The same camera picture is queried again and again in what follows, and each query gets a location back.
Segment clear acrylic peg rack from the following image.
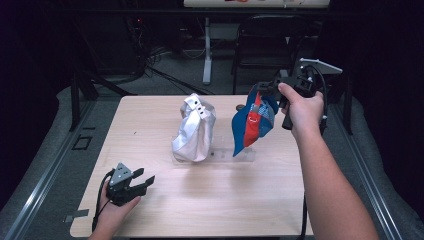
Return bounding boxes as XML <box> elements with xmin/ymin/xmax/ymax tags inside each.
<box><xmin>171</xmin><ymin>133</ymin><xmax>257</xmax><ymax>164</ymax></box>

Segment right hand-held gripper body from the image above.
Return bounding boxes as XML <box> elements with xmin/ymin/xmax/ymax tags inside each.
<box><xmin>275</xmin><ymin>58</ymin><xmax>344</xmax><ymax>131</ymax></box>

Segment person's right hand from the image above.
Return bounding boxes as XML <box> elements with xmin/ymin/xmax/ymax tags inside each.
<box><xmin>277</xmin><ymin>82</ymin><xmax>325</xmax><ymax>141</ymax></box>

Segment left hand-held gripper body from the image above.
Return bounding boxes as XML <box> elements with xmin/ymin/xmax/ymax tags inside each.
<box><xmin>105</xmin><ymin>162</ymin><xmax>148</xmax><ymax>207</ymax></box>

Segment black folding chair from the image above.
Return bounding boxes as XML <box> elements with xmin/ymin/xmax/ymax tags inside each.
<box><xmin>230</xmin><ymin>13</ymin><xmax>309</xmax><ymax>96</ymax></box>

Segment white desk leg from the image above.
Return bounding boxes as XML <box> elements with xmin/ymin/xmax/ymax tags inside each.
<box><xmin>202</xmin><ymin>17</ymin><xmax>213</xmax><ymax>86</ymax></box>

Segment white cap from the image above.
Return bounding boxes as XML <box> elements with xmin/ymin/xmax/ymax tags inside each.
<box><xmin>171</xmin><ymin>93</ymin><xmax>217</xmax><ymax>163</ymax></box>

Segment blue and orange cap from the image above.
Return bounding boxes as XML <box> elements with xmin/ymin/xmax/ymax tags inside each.
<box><xmin>231</xmin><ymin>83</ymin><xmax>280</xmax><ymax>158</ymax></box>

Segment aluminium floor rail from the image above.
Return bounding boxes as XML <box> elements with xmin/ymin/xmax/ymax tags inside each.
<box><xmin>328</xmin><ymin>99</ymin><xmax>406</xmax><ymax>240</ymax></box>
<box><xmin>3</xmin><ymin>99</ymin><xmax>98</xmax><ymax>240</ymax></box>

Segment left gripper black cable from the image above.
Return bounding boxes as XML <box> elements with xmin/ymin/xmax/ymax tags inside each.
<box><xmin>91</xmin><ymin>169</ymin><xmax>116</xmax><ymax>233</ymax></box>

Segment black floor cables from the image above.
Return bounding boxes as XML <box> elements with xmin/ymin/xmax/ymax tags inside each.
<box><xmin>144</xmin><ymin>64</ymin><xmax>214</xmax><ymax>96</ymax></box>

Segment person's left hand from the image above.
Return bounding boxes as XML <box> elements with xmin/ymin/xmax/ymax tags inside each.
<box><xmin>96</xmin><ymin>182</ymin><xmax>142</xmax><ymax>233</ymax></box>

